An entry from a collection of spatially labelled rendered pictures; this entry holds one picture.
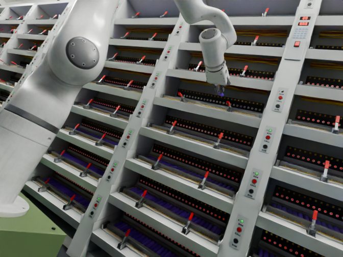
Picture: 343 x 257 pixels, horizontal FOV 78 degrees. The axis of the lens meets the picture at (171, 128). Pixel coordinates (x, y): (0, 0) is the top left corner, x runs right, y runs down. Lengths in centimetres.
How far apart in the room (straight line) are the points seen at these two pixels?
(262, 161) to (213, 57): 48
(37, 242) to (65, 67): 36
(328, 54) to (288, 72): 18
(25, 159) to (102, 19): 38
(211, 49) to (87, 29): 49
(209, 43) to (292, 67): 47
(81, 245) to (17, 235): 81
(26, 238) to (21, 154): 16
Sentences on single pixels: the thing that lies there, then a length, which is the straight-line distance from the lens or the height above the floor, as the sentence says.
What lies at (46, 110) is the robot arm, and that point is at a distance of 54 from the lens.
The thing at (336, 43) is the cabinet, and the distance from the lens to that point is 154.
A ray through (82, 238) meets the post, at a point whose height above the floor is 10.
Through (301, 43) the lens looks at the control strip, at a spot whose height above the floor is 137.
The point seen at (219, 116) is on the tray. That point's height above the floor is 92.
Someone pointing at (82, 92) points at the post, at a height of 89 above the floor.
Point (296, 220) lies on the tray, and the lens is 102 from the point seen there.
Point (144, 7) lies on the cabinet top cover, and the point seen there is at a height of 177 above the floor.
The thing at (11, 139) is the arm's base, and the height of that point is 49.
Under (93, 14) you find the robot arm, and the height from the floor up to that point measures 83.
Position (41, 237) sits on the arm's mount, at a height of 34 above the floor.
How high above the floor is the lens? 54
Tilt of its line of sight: 13 degrees up
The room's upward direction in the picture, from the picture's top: 23 degrees clockwise
